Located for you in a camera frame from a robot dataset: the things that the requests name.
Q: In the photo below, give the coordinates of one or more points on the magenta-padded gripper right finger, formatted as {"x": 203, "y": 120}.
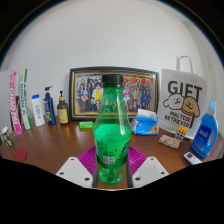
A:
{"x": 150, "y": 170}

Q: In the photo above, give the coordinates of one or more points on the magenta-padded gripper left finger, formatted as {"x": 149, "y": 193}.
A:
{"x": 75, "y": 170}

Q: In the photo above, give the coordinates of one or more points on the green plastic drink bottle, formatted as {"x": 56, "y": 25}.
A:
{"x": 111, "y": 140}

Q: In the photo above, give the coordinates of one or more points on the small patterned box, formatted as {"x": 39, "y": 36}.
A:
{"x": 169, "y": 141}

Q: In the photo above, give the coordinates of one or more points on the white remote control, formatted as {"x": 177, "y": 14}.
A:
{"x": 192, "y": 158}

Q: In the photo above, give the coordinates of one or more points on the blue tissue pack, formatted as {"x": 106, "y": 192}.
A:
{"x": 146, "y": 126}

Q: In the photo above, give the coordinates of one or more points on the pack of batteries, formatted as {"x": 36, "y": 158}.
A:
{"x": 181, "y": 134}

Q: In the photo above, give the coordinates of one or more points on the amber pump bottle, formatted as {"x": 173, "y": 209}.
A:
{"x": 63, "y": 113}

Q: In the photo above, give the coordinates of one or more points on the blue detergent bottle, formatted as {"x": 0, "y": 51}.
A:
{"x": 204, "y": 136}

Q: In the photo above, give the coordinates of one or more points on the dark blue pump bottle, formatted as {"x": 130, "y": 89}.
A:
{"x": 50, "y": 110}

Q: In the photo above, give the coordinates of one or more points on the white bottle with blue cap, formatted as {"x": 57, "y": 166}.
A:
{"x": 38, "y": 113}

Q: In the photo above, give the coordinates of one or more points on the camouflage print paper cup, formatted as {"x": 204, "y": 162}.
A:
{"x": 7, "y": 137}

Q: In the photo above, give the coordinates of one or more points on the framed group photo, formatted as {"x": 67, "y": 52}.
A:
{"x": 85, "y": 93}

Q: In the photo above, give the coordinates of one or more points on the white paper gift bag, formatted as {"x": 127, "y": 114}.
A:
{"x": 183, "y": 96}

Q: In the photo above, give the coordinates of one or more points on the pink and white long box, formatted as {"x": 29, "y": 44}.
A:
{"x": 15, "y": 103}

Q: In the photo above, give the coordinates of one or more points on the white flat panel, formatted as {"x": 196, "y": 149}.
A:
{"x": 4, "y": 100}

